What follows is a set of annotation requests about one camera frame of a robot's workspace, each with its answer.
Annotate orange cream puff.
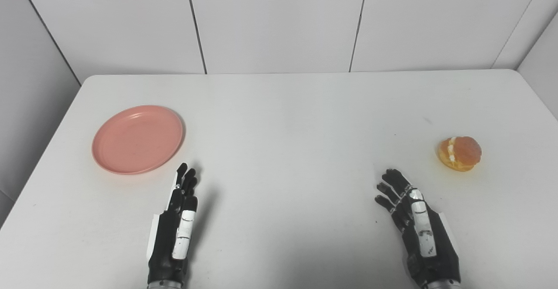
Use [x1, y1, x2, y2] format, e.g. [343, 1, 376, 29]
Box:
[438, 136, 483, 172]

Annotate pink round plate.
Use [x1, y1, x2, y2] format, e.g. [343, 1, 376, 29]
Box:
[92, 105, 184, 175]

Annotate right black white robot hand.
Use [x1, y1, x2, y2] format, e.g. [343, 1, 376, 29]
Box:
[374, 169, 462, 288]

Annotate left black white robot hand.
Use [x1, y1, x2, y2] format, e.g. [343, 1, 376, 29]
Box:
[146, 163, 199, 286]

